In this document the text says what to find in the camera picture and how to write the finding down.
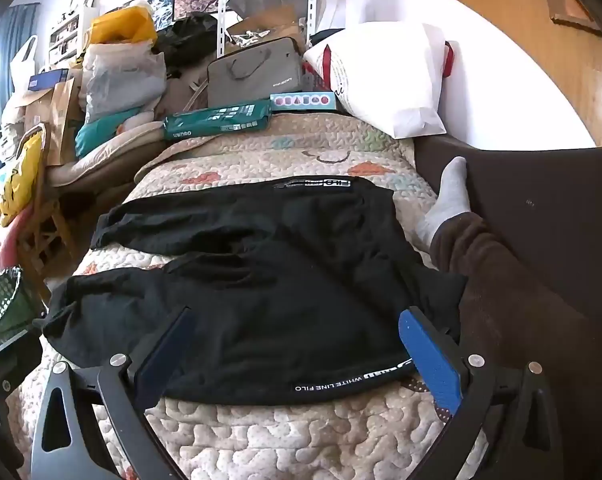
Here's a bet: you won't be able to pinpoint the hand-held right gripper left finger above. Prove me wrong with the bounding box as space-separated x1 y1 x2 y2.
31 306 196 480

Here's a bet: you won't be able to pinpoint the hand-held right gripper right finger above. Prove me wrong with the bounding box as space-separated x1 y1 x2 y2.
398 307 564 480

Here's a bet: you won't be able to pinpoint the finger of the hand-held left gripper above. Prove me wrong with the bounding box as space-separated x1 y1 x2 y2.
0 330 44 480

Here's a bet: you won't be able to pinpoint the black pants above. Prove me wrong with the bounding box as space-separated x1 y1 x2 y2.
43 175 469 406

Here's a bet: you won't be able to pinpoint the green mesh basket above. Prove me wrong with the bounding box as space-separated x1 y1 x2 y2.
0 267 39 346

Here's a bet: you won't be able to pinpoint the person's leg in brown trousers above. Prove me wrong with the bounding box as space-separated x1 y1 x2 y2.
428 212 602 480

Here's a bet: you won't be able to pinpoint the wooden chair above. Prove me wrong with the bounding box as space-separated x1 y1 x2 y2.
11 122 79 286

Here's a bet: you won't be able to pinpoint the quilted heart print blanket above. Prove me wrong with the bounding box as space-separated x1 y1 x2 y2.
18 110 486 480

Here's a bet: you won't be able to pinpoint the person's foot in white sock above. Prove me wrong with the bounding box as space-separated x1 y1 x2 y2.
415 156 472 256

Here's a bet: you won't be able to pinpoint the yellow and pink bag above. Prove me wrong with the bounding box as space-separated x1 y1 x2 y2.
0 132 44 228

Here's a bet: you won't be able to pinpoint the teal cushion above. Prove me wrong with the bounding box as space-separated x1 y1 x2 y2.
75 107 154 158

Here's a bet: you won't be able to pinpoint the long green box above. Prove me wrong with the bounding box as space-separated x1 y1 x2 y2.
162 99 272 142

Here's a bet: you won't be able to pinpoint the brown paper bag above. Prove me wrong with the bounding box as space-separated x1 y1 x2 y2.
46 77 82 166

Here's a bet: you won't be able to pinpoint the clear plastic bag of clothes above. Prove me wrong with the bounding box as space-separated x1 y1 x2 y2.
78 42 168 111

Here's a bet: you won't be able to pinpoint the white pillow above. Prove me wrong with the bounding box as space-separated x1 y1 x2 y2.
303 22 449 140

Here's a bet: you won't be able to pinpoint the dark blue box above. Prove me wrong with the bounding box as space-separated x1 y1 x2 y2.
28 69 72 92

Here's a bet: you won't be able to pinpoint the light blue flat box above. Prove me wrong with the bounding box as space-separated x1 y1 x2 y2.
270 92 338 112

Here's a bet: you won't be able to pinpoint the white plastic bag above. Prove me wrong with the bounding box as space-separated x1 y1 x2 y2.
8 35 39 83

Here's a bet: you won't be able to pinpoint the grey laptop bag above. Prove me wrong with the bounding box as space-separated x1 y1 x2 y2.
207 37 304 108

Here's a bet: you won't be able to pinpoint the black bag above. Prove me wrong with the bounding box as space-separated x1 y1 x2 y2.
153 12 219 66

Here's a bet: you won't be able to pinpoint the blue curtain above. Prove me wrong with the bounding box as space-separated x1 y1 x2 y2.
0 4 40 131

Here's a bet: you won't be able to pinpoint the white shelf unit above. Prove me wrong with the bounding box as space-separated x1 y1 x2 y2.
46 7 99 68

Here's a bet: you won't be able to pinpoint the open cardboard box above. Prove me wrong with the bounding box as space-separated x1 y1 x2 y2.
226 10 312 53

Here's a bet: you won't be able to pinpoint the white metal shelf rack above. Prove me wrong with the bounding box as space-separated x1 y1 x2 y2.
216 0 349 58

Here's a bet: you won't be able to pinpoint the blue wall poster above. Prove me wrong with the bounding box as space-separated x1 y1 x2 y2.
143 0 174 33

